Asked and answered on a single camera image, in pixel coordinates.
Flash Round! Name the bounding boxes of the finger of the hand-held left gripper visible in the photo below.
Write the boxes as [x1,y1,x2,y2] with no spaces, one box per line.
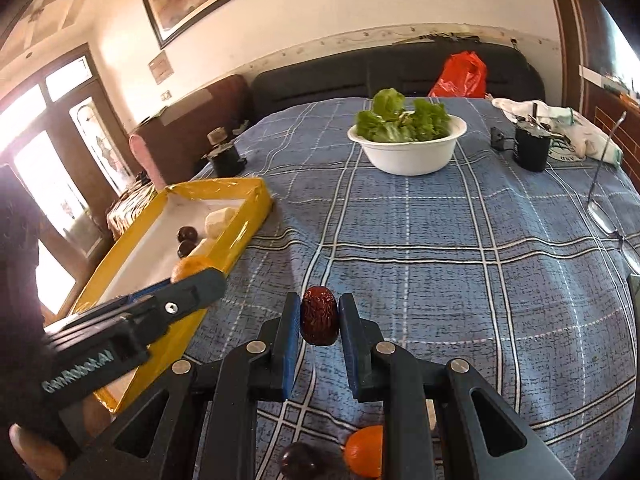
[127,269,228,333]

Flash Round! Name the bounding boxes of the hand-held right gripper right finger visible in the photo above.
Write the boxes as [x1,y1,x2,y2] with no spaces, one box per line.
[339,292,576,480]

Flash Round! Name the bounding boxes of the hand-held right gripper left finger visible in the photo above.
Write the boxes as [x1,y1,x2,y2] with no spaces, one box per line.
[65,292,303,480]

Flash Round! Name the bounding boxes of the orange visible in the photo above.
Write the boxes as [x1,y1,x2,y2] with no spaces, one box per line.
[171,256,216,283]
[343,425,386,478]

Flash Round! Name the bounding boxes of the red jujube date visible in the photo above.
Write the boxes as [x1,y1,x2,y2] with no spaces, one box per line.
[301,285,340,347]

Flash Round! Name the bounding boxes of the yellow tray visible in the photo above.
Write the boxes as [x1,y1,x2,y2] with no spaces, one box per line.
[65,177,273,413]

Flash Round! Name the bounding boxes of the person's left hand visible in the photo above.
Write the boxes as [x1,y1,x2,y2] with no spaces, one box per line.
[9,422,68,480]

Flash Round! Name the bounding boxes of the white food piece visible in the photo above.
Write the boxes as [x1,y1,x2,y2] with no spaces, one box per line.
[205,207,237,238]
[187,237,216,261]

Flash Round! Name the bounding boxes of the floral cloth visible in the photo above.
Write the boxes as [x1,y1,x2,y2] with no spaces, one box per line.
[106,182,157,241]

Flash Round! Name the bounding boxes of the blue plaid tablecloth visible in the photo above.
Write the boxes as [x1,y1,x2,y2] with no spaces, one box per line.
[107,96,640,480]

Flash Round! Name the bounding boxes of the black cylindrical motor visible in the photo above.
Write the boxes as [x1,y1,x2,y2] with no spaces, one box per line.
[201,127,247,177]
[513,102,553,173]

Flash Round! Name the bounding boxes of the dark cloth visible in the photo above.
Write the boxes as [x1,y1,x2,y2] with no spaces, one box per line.
[0,162,46,333]

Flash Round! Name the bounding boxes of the pink cushion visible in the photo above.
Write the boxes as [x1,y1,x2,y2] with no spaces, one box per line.
[129,132,166,188]

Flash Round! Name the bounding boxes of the tan cardboard piece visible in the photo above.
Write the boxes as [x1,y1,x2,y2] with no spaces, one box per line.
[161,101,198,127]

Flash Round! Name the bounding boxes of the brown armchair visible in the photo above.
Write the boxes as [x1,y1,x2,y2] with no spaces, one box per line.
[129,74,251,186]

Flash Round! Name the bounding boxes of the white bowl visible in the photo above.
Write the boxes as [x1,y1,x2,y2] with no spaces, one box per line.
[347,112,468,177]

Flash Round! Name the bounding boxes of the wooden glass door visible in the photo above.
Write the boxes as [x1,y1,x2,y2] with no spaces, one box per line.
[0,45,131,326]

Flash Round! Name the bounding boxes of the green lettuce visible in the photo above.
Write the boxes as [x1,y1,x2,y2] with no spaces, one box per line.
[355,88,452,143]

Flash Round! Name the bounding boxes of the black sofa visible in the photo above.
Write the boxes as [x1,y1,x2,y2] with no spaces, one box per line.
[250,40,546,126]

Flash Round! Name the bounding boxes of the eyeglasses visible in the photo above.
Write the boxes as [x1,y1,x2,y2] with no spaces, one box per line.
[587,110,640,281]

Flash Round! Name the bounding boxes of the red plastic bag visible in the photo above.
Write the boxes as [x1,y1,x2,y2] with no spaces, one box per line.
[429,51,488,99]

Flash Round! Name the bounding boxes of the white work gloves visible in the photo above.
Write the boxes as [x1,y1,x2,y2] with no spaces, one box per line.
[492,97,623,165]

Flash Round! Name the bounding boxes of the brown wooden cabinet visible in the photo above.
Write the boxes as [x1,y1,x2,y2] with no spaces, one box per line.
[542,0,640,196]

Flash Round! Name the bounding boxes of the wall plaque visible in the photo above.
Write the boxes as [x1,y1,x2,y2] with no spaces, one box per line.
[148,51,174,86]

